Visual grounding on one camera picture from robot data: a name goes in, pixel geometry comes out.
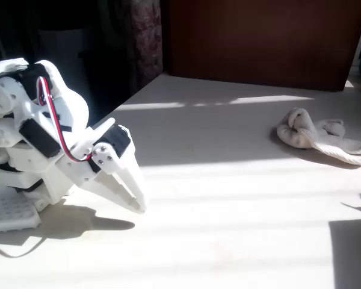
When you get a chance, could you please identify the red black white servo cable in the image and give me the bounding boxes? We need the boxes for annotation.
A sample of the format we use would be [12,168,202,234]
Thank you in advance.
[37,76,94,163]

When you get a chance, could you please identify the cream knitted work glove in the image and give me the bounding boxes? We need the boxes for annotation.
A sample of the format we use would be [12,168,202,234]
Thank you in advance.
[276,107,361,166]

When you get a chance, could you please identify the dark brown wooden cabinet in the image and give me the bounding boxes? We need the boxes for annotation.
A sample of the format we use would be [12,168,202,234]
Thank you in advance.
[167,0,361,93]

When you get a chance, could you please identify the white perforated base plate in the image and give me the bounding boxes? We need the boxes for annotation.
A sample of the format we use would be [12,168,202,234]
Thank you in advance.
[0,186,42,234]

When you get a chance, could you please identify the dark floral curtain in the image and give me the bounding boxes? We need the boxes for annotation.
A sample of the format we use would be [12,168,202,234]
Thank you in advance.
[129,0,164,89]

